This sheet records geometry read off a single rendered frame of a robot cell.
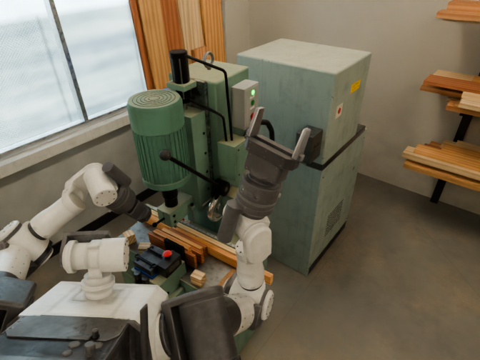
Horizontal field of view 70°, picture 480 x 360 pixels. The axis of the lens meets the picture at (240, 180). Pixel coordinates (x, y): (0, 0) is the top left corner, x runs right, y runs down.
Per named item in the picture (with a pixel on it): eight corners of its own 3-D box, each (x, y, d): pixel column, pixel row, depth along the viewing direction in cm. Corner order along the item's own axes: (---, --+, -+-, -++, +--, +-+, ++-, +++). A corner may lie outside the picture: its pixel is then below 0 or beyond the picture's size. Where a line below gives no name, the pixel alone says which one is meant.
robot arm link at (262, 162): (289, 165, 63) (270, 217, 68) (311, 155, 70) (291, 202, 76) (236, 136, 68) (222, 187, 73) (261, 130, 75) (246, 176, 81)
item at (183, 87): (168, 101, 121) (161, 51, 111) (183, 94, 126) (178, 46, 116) (186, 106, 117) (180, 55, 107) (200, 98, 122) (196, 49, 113)
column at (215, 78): (186, 219, 167) (166, 72, 126) (213, 196, 182) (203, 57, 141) (223, 237, 157) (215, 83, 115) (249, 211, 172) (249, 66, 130)
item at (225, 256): (139, 218, 153) (137, 212, 150) (142, 216, 154) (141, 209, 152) (270, 285, 122) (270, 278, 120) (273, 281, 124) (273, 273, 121)
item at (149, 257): (134, 268, 122) (131, 258, 119) (156, 249, 129) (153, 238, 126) (161, 285, 116) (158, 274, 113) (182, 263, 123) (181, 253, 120)
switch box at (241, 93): (231, 126, 133) (230, 86, 124) (246, 117, 140) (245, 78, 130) (245, 130, 130) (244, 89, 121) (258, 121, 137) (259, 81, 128)
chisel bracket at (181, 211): (159, 224, 137) (156, 208, 132) (182, 206, 146) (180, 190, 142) (173, 231, 133) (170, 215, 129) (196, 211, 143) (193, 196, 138)
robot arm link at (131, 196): (115, 217, 114) (91, 202, 104) (131, 193, 117) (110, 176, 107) (141, 231, 109) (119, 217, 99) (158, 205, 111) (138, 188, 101)
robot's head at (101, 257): (124, 288, 66) (122, 243, 64) (68, 291, 64) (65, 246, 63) (130, 273, 72) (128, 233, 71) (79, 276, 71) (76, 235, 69)
